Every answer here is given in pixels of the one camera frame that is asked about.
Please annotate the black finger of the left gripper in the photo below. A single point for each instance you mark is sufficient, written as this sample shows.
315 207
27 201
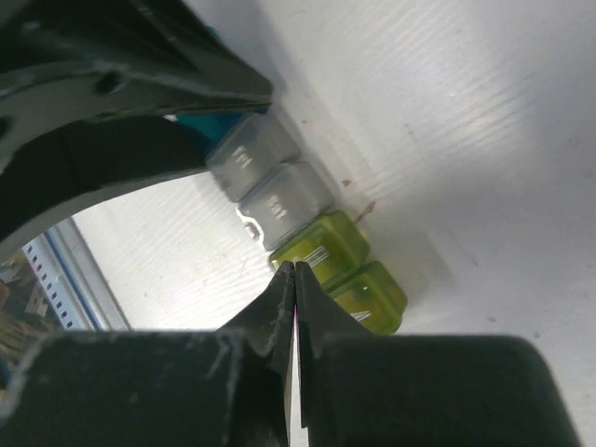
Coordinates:
77 60
80 165

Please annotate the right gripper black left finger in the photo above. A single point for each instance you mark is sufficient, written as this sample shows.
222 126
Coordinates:
229 387

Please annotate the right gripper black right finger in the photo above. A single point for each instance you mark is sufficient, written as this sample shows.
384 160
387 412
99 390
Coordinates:
363 389

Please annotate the weekly pill organizer strip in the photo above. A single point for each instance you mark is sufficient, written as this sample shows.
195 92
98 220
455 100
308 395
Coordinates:
289 208

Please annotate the white slotted cable duct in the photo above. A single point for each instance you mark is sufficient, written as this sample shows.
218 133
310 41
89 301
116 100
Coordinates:
54 284

